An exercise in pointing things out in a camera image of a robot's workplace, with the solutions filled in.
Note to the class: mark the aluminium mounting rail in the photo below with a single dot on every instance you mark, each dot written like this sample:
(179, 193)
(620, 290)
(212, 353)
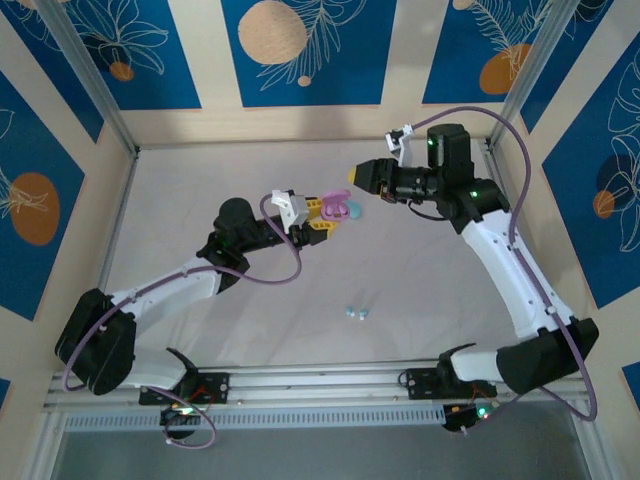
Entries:
(320, 385)

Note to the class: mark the aluminium frame post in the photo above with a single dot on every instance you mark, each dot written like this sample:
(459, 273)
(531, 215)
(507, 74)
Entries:
(532, 75)
(90, 75)

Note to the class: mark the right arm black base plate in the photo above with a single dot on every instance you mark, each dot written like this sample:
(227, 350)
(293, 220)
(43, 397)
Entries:
(420, 382)

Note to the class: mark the aluminium table side rail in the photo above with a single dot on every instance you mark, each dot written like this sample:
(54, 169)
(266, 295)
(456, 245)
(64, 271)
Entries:
(535, 280)
(119, 210)

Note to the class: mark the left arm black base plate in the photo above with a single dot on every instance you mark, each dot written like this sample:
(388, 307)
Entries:
(215, 387)

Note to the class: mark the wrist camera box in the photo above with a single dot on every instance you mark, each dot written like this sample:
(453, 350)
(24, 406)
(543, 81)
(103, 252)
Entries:
(402, 150)
(297, 212)

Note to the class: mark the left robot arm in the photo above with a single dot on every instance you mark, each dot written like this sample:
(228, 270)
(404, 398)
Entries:
(165, 290)

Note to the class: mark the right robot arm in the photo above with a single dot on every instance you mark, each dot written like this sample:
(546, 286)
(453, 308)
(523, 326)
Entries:
(505, 270)

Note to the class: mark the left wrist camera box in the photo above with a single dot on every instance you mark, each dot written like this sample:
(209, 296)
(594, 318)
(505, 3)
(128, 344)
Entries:
(297, 212)

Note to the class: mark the aluminium frame leg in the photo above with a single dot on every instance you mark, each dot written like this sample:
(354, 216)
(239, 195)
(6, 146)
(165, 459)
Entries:
(595, 460)
(42, 450)

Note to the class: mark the blue earbud charging case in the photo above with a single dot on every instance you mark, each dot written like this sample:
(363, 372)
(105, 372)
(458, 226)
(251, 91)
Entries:
(356, 211)

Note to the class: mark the blue earbud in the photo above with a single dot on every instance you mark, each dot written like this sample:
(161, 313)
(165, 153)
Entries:
(349, 311)
(363, 314)

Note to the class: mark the pink earbud charging case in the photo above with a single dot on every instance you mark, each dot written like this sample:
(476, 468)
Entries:
(340, 197)

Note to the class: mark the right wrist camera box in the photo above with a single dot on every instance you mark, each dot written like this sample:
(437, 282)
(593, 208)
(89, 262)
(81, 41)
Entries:
(402, 150)

